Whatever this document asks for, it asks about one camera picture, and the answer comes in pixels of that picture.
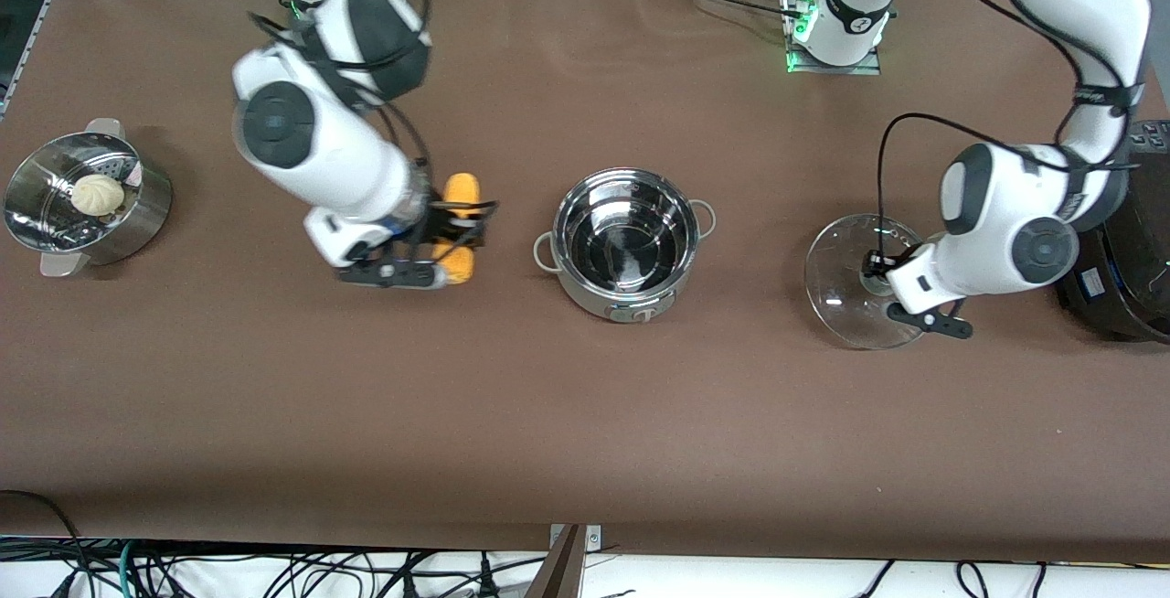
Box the yellow corn cob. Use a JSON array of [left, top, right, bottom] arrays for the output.
[[430, 172, 483, 285]]

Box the round glass pot lid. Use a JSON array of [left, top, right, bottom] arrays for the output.
[[804, 214, 933, 350]]

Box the stainless steel pot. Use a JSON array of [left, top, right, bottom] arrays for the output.
[[533, 168, 717, 325]]

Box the black round appliance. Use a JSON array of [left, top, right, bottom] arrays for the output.
[[1054, 127, 1170, 345]]

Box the white steamed bun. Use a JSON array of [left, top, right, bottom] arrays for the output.
[[71, 174, 126, 217]]

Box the stainless steel steamer basket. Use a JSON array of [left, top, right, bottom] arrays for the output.
[[3, 118, 175, 279]]

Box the black power strip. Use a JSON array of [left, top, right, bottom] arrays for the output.
[[1129, 120, 1170, 158]]

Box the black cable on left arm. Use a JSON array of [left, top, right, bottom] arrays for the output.
[[876, 112, 1139, 261]]

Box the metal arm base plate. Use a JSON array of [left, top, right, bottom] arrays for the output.
[[784, 0, 884, 77]]

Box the metal table edge bracket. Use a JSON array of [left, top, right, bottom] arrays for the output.
[[524, 523, 604, 598]]

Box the tangle of floor cables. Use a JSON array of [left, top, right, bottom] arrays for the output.
[[0, 488, 1052, 598]]

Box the aluminium frame rail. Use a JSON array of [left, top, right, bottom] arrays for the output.
[[0, 0, 92, 119]]

